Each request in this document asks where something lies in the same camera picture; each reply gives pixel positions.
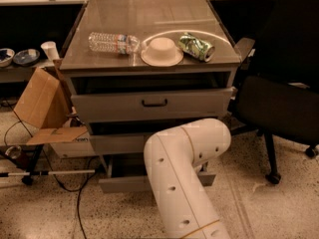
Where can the grey bottom drawer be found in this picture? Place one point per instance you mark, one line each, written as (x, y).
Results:
(125, 173)

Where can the grey drawer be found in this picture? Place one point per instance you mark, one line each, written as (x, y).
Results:
(119, 137)
(125, 173)
(149, 97)

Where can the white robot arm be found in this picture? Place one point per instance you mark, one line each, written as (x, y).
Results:
(171, 157)

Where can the grey drawer cabinet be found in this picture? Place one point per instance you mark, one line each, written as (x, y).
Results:
(147, 19)

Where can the grey middle drawer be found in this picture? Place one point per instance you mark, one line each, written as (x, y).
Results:
(119, 137)

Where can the grey top drawer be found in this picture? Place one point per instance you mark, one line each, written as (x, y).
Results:
(149, 97)

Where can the white upturned bowl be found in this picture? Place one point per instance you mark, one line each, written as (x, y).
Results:
(162, 52)

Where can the crushed green soda can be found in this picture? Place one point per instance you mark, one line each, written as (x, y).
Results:
(196, 47)

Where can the clear plastic water bottle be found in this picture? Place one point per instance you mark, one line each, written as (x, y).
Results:
(113, 43)

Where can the white box on floor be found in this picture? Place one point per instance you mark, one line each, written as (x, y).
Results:
(79, 147)

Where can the open cardboard box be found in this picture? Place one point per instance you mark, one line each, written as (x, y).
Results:
(43, 105)

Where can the black office chair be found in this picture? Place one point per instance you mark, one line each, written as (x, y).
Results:
(280, 95)

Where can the white black rod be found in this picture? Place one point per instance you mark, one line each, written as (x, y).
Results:
(45, 172)

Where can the white paper cup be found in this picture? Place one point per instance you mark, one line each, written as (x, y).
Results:
(50, 50)

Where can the brown cup on floor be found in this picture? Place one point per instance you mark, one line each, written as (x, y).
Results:
(16, 154)

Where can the white blue bowl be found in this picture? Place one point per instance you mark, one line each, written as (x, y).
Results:
(6, 57)

